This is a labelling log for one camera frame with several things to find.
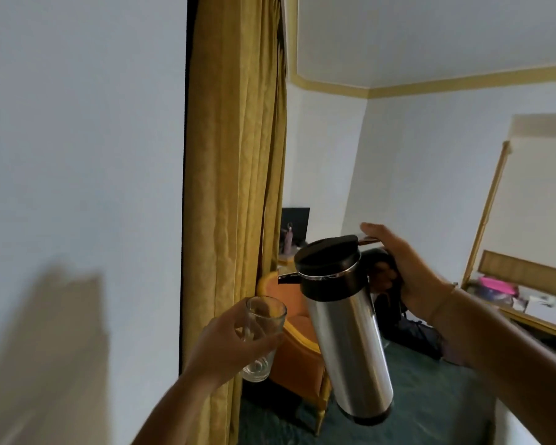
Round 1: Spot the person's right hand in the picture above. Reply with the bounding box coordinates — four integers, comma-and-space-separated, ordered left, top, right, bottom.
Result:
360, 222, 456, 323

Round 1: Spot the person's left hand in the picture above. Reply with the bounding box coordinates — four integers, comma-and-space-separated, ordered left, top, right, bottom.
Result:
184, 298, 285, 390

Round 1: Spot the clear drinking glass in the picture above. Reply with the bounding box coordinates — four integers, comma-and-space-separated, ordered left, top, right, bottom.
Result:
239, 296, 288, 383

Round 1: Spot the stainless steel thermos flask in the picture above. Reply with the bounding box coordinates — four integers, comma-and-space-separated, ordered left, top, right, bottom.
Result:
278, 235, 394, 427

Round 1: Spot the person's left forearm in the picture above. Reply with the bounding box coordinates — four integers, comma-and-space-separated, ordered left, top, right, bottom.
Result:
131, 370, 223, 445

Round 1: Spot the person's right forearm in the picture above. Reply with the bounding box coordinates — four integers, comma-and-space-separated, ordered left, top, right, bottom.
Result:
427, 284, 556, 445

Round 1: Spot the orange upholstered armchair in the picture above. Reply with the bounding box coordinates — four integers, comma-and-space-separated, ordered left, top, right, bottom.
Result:
256, 271, 333, 437

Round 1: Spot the black monitor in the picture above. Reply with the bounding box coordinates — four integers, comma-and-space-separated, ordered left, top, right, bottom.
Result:
280, 207, 310, 249

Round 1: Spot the black bag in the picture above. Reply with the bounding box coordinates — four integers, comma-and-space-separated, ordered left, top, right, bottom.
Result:
373, 292, 444, 361

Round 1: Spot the pink container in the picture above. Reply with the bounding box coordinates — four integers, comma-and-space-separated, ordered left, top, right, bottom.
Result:
478, 276, 519, 298

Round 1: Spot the wooden framed mirror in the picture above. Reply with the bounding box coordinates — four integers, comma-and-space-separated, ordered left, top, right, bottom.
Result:
461, 113, 556, 302

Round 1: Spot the mustard yellow curtain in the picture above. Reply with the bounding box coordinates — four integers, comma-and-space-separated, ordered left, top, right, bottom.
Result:
181, 0, 289, 445

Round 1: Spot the wooden dressing table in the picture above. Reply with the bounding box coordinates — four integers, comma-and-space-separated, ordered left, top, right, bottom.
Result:
463, 279, 556, 362

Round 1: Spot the white box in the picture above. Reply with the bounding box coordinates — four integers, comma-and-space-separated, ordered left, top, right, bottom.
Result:
524, 296, 556, 328

